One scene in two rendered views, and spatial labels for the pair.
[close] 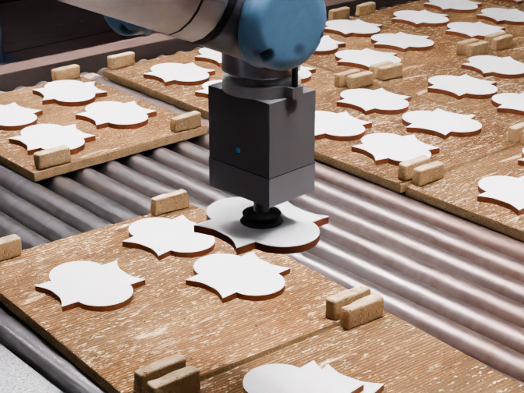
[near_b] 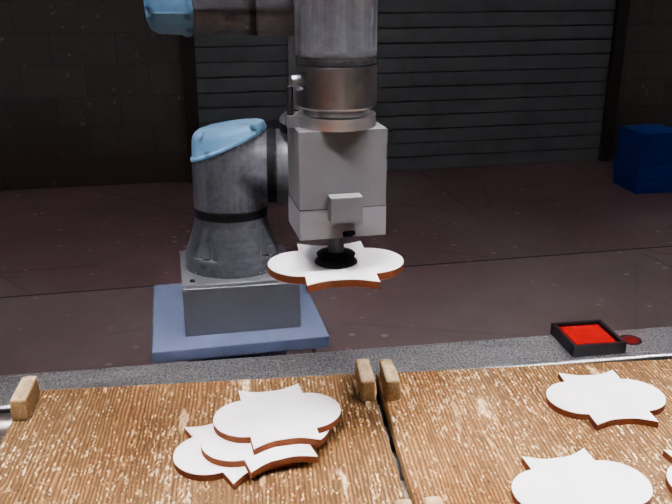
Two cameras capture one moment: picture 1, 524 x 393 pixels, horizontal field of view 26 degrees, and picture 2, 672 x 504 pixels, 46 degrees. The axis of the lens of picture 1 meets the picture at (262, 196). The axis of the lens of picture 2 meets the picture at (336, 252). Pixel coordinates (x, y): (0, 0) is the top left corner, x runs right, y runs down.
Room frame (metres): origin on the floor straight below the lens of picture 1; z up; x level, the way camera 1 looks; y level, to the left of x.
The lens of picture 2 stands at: (1.43, -0.63, 1.41)
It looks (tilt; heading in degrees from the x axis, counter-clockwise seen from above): 20 degrees down; 122
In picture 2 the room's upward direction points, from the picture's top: straight up
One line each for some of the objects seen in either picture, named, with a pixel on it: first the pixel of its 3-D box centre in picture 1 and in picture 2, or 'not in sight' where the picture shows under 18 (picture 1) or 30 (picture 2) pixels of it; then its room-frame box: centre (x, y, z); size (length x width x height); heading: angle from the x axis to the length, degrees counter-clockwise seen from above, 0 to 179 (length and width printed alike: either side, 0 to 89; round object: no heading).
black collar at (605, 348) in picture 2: not in sight; (587, 337); (1.20, 0.40, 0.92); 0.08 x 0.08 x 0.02; 41
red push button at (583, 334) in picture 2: not in sight; (587, 338); (1.20, 0.40, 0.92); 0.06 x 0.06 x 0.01; 41
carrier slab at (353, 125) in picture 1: (384, 123); not in sight; (1.89, -0.21, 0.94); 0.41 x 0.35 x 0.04; 40
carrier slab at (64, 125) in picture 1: (60, 115); not in sight; (1.93, 0.36, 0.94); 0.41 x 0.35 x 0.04; 41
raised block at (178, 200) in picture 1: (169, 202); not in sight; (1.52, 0.13, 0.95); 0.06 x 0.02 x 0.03; 128
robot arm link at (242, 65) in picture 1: (263, 54); (333, 88); (1.03, 0.00, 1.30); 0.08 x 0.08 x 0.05
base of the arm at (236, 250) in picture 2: not in sight; (231, 234); (0.64, 0.31, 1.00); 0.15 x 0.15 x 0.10
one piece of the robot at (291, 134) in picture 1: (271, 129); (335, 173); (1.04, -0.01, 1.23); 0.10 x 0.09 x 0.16; 135
